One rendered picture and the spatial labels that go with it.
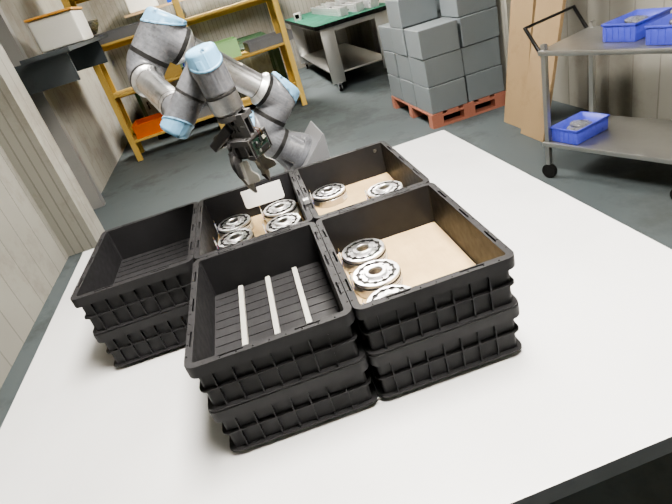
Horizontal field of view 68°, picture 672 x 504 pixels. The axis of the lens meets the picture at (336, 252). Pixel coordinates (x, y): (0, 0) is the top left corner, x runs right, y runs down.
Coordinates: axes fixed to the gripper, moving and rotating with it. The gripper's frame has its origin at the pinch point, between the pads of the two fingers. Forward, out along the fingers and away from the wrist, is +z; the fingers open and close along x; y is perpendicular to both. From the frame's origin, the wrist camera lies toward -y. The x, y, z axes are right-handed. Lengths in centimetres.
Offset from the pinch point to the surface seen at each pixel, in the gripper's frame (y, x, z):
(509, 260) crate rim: 68, -14, 6
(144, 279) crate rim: -9.3, -36.3, 2.7
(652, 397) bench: 90, -19, 28
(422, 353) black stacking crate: 55, -28, 19
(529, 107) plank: -15, 267, 118
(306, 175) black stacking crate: -5.4, 22.4, 12.9
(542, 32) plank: -4, 279, 70
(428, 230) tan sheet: 41.1, 7.1, 18.5
